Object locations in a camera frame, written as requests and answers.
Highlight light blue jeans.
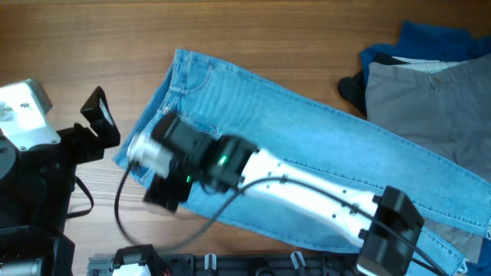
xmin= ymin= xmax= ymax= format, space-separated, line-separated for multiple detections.
xmin=133 ymin=49 xmax=490 ymax=274

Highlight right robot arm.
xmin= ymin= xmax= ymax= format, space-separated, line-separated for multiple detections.
xmin=128 ymin=113 xmax=423 ymax=275

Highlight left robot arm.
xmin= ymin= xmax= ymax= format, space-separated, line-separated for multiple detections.
xmin=1 ymin=80 xmax=120 ymax=275

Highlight black garment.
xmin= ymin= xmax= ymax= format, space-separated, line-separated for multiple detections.
xmin=338 ymin=53 xmax=407 ymax=117

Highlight grey shorts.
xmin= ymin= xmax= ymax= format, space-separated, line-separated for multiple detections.
xmin=364 ymin=53 xmax=491 ymax=264

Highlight left grey rail clip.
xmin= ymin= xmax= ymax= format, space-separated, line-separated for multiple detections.
xmin=204 ymin=253 xmax=217 ymax=271

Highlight grey rail clip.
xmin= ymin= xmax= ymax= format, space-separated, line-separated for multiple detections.
xmin=204 ymin=253 xmax=217 ymax=271
xmin=291 ymin=251 xmax=307 ymax=276

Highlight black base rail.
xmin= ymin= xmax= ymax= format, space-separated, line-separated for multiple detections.
xmin=87 ymin=251 xmax=361 ymax=276

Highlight right grey rail clip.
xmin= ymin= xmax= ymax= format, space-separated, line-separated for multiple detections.
xmin=291 ymin=251 xmax=307 ymax=276

